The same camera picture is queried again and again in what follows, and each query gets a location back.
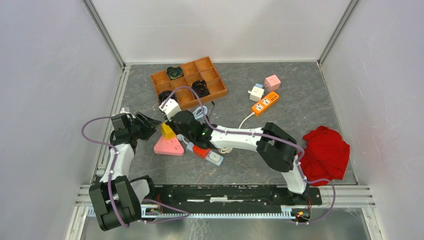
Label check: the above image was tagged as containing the rolled dark orange-patterned tie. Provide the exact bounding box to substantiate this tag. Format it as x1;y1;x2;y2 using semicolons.
191;79;210;98

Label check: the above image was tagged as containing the orange power strip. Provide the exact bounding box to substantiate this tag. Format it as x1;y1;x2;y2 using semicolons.
251;91;280;117

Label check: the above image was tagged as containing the rolled green-patterned tie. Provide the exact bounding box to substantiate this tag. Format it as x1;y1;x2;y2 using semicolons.
166;66;184;81

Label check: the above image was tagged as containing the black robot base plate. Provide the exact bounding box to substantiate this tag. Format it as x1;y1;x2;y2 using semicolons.
140;184;323;214

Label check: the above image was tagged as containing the pink triangular power strip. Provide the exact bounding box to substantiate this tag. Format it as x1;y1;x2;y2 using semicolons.
153;136;185;157

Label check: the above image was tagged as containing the pink cube socket adapter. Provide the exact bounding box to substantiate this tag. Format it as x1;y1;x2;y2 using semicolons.
263;74;281;92

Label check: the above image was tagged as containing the white cube socket adapter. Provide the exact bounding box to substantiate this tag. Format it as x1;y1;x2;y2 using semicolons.
247;86;265;102

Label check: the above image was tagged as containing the red cloth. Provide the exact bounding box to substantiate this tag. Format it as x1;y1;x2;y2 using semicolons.
300;125;350;182

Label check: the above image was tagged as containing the light blue power strip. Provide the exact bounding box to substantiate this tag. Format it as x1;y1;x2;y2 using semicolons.
176;134;224;167

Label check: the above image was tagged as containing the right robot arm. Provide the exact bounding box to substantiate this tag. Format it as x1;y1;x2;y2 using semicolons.
163;110;309;204

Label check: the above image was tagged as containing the wooden compartment tray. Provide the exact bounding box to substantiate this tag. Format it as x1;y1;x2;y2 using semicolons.
150;56;228;110

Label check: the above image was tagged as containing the white cable tray rail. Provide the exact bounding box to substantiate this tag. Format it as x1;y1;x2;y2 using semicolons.
87;205;296;220

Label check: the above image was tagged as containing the rolled dark floral tie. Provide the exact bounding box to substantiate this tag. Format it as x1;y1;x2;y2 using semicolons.
158;90;178;105

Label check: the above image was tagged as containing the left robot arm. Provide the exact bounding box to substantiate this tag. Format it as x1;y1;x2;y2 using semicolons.
89;110;161;231

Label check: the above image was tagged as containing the white power strip cable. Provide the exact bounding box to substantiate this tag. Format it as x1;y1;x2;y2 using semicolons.
218;112;256;155

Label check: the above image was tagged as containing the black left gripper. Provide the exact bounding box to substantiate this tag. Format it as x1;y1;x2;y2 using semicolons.
128;111;162;142

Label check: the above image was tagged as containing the red cube socket adapter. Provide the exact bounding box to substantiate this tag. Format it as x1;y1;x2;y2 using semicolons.
192;145;211;159

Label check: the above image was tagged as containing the yellow cube socket adapter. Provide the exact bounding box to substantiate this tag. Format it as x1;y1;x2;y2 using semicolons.
160;123;176;141

